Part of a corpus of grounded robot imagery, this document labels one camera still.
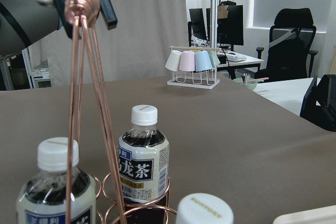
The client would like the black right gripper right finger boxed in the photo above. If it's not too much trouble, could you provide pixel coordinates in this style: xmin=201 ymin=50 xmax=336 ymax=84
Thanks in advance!
xmin=99 ymin=0 xmax=118 ymax=30

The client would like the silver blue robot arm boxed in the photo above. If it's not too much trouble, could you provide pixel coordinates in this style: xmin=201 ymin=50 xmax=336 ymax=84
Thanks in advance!
xmin=1 ymin=0 xmax=118 ymax=57

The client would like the white mug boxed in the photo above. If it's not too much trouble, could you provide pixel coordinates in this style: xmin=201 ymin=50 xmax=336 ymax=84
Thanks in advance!
xmin=165 ymin=50 xmax=182 ymax=72

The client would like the pink mug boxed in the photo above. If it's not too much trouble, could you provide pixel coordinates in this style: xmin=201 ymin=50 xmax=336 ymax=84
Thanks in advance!
xmin=180 ymin=51 xmax=195 ymax=72

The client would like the blue mug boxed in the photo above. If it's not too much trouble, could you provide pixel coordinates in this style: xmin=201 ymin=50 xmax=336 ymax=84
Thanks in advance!
xmin=195 ymin=51 xmax=213 ymax=72

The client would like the green mug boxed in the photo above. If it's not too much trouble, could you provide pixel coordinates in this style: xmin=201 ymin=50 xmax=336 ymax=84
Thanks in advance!
xmin=208 ymin=50 xmax=220 ymax=68

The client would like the white mug rack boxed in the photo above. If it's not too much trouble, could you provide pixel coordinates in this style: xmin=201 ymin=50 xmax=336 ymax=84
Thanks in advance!
xmin=167 ymin=46 xmax=220 ymax=89

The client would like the black computer monitor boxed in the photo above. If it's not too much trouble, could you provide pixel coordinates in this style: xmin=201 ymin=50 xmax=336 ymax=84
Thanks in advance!
xmin=217 ymin=5 xmax=244 ymax=46

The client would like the black office chair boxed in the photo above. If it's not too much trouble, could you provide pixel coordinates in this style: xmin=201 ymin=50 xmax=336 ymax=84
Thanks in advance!
xmin=254 ymin=8 xmax=318 ymax=82

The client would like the white rabbit tray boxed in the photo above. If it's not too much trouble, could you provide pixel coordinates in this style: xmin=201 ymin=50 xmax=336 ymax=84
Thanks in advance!
xmin=273 ymin=205 xmax=335 ymax=223

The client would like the copper wire bottle basket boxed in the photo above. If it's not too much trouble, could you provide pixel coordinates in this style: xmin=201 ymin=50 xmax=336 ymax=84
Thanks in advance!
xmin=65 ymin=0 xmax=176 ymax=223

